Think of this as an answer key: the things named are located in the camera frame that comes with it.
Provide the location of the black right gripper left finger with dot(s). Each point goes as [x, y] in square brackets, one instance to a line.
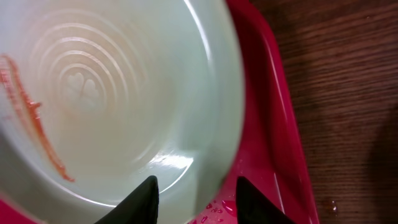
[141, 206]

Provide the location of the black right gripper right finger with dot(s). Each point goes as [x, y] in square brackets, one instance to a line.
[253, 207]

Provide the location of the red serving tray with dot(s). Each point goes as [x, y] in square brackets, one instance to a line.
[270, 153]

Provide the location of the light blue plate top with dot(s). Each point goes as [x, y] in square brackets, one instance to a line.
[108, 93]

